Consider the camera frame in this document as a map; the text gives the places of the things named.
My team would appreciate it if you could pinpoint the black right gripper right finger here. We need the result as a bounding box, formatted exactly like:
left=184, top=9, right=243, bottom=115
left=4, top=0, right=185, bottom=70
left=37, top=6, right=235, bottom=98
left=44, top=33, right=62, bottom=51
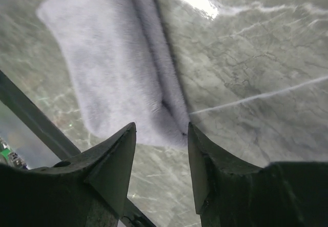
left=188, top=124, right=327, bottom=226

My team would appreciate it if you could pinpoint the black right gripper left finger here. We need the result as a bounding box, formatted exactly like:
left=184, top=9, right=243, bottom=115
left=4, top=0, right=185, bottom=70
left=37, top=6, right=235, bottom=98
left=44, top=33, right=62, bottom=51
left=1, top=123, right=136, bottom=226

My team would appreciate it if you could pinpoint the grey towel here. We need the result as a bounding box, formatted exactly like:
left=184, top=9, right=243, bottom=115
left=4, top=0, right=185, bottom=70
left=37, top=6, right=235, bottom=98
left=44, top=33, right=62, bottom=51
left=37, top=0, right=189, bottom=149

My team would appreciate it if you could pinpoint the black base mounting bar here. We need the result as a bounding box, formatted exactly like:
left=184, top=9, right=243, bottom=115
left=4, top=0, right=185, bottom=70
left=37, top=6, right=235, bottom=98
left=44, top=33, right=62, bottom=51
left=1, top=74, right=153, bottom=226

